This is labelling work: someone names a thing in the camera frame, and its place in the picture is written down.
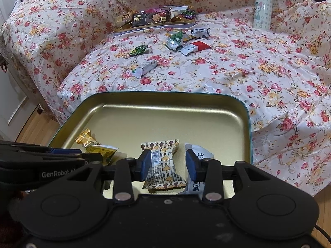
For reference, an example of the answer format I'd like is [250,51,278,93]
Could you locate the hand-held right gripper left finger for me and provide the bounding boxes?
[66,148,152,203]

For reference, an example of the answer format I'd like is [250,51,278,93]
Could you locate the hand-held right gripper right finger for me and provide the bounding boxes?
[185,148,271,203]

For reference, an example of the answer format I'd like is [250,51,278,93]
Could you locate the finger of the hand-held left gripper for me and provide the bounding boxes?
[0,152,103,170]
[0,140,82,158]

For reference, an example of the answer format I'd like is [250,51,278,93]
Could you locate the beige patterned snack packet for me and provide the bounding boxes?
[140,139,187,194]

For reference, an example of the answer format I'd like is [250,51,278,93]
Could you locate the gold candy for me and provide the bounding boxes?
[75,128,102,148]

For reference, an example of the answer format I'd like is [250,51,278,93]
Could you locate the golden tin tray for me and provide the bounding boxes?
[48,91,252,197]

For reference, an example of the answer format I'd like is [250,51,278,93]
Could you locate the white green snack packet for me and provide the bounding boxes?
[130,59,159,79]

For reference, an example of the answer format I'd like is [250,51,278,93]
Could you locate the green candy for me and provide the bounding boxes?
[129,44,150,56]

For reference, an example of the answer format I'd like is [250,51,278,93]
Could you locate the red white snack packet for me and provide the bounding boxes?
[182,40,212,56]

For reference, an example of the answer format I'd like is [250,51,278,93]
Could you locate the white blue snack packet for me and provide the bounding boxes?
[191,26,210,41]

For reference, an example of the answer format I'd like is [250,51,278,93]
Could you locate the pile of assorted snacks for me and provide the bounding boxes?
[115,5,196,29]

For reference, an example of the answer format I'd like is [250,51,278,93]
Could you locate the white cabinet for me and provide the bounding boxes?
[0,5,42,141]

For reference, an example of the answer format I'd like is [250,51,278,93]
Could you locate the lavender rimmed tin tray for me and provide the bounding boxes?
[113,5,197,37]

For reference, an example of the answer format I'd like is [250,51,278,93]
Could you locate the dark biscuit packet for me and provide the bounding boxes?
[131,10,172,28]

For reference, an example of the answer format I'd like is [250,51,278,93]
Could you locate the mint green cartoon bottle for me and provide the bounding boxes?
[252,0,273,30]

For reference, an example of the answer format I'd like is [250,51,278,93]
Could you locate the black cable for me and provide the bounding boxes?
[314,224,331,238]

